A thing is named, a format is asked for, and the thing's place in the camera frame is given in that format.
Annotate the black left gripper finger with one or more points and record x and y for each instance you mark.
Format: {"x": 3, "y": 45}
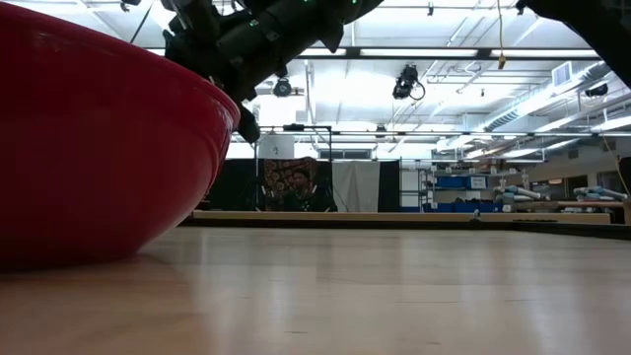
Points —
{"x": 249, "y": 125}

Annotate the large red bowl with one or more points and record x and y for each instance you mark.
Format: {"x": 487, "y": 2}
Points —
{"x": 98, "y": 148}

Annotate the white-blue background robot arm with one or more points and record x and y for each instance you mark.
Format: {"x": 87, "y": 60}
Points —
{"x": 599, "y": 193}
{"x": 522, "y": 192}

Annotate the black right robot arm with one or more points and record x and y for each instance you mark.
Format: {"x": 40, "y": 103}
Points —
{"x": 596, "y": 24}

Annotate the wooden shelf board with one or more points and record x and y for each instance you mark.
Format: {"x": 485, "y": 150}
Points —
{"x": 419, "y": 217}

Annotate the white sign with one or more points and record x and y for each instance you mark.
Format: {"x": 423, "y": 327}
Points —
{"x": 276, "y": 147}

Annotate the round black ceiling fixture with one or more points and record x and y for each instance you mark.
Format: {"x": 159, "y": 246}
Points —
{"x": 282, "y": 88}

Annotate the brown patterned cloth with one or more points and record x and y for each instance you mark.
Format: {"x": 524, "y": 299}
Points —
{"x": 278, "y": 175}

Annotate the black curtain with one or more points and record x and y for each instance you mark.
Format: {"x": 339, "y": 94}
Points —
{"x": 236, "y": 182}

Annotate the person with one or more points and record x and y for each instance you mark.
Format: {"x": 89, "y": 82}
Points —
{"x": 301, "y": 190}

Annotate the grey curtain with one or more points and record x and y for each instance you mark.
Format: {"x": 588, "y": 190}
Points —
{"x": 360, "y": 185}

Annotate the blue storage bin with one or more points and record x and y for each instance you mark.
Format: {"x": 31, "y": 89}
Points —
{"x": 451, "y": 182}

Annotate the ceiling air vent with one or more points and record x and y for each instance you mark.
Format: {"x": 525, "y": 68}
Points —
{"x": 562, "y": 74}

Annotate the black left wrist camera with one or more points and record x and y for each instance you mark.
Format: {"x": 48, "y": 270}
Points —
{"x": 192, "y": 39}

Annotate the black metal stand frame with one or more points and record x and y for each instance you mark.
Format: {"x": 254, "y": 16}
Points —
{"x": 329, "y": 167}

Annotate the black overhead camera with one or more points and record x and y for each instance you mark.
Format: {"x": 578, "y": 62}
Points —
{"x": 406, "y": 81}

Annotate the black overhead frame bar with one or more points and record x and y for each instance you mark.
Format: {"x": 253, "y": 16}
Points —
{"x": 419, "y": 52}

